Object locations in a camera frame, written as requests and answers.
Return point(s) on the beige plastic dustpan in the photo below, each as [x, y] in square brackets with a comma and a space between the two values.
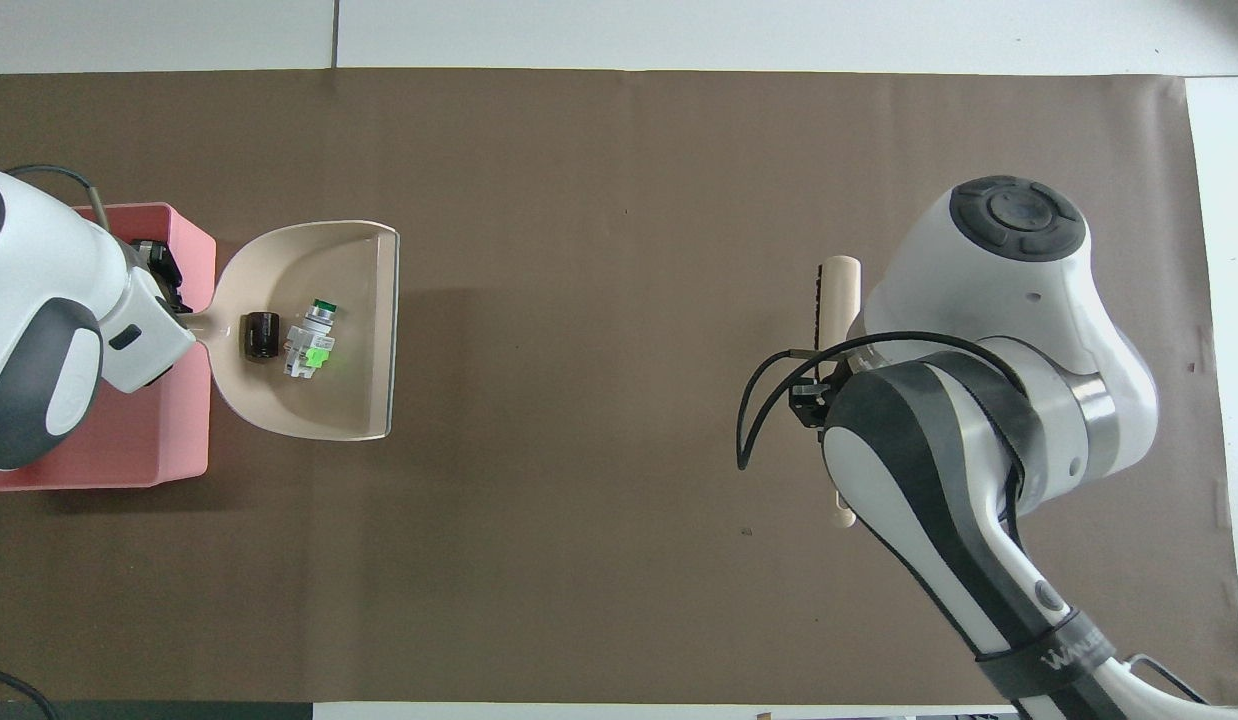
[349, 270]

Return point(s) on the pink plastic bin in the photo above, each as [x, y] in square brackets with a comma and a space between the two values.
[174, 440]

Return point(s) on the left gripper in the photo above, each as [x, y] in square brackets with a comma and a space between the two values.
[162, 266]

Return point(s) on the green push button switch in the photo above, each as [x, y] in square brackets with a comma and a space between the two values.
[309, 345]

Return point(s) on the black cylindrical electronic component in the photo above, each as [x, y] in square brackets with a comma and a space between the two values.
[261, 336]

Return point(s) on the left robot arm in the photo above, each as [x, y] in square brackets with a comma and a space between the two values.
[39, 290]

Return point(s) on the wooden brush with black bristles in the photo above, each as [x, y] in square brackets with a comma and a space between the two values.
[840, 290]

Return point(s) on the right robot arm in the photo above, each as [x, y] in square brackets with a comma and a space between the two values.
[989, 300]

